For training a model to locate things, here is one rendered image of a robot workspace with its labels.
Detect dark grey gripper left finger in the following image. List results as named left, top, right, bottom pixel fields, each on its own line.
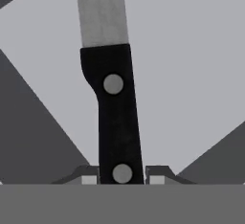
left=52, top=165, right=100, bottom=185

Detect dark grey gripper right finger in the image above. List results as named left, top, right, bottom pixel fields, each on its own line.
left=145, top=165, right=196, bottom=185

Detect black-handled kitchen knife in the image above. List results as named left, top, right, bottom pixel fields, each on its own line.
left=75, top=0, right=145, bottom=185

